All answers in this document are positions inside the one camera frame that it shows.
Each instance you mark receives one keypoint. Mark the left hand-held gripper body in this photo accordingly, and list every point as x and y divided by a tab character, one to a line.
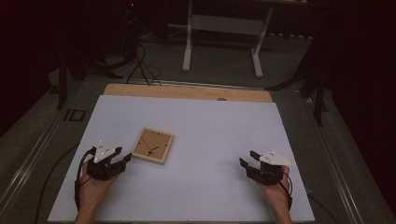
102	169

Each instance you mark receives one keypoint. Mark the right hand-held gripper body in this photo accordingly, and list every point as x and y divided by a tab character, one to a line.
267	174

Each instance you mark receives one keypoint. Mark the wooden picture frame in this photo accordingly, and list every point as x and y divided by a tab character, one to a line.
152	146

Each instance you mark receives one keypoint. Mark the person's right hand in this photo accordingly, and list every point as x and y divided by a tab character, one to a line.
275	196

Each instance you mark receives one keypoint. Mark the person's left hand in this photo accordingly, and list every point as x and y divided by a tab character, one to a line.
91	193

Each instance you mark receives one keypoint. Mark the black floor socket plate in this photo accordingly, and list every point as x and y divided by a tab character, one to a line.
74	115

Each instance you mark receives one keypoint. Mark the white table mat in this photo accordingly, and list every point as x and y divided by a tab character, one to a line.
202	124

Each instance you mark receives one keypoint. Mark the black tripod stand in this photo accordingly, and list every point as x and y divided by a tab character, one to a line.
319	93
62	81

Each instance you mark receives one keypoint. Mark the white metal stand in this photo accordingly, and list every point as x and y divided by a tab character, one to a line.
186	46

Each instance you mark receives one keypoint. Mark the metal floor rail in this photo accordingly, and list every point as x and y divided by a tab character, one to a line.
336	165
28	165
202	84

